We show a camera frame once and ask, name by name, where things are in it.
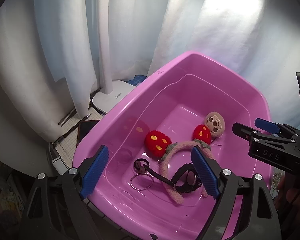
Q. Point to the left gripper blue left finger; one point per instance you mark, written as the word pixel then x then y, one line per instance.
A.
pixel 91 170

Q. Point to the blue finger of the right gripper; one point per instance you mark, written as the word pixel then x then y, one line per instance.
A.
pixel 267 126
pixel 243 131

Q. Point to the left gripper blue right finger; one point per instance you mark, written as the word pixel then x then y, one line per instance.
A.
pixel 204 167

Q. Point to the black wrist watch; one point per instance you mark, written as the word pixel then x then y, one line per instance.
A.
pixel 185 179

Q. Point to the small black hair tie charm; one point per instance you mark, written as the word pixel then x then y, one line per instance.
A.
pixel 140 165

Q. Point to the thin silver bangle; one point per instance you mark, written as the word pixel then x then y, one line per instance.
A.
pixel 141 182

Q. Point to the right hand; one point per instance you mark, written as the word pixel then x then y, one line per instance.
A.
pixel 288 192

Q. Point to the beige plush sloth clip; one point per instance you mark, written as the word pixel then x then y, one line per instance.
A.
pixel 215 123

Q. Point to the black pen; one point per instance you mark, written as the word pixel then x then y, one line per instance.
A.
pixel 61 138

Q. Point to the dark tablet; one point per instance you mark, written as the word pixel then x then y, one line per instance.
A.
pixel 84 128

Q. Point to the pink plastic tub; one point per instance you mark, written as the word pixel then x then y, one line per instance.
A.
pixel 174 100

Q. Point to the pink fuzzy strawberry headband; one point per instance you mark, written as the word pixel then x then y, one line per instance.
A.
pixel 161 147

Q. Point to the black tweezers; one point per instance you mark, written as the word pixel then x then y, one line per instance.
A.
pixel 67 117

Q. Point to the white curtain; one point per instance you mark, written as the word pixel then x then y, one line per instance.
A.
pixel 49 54

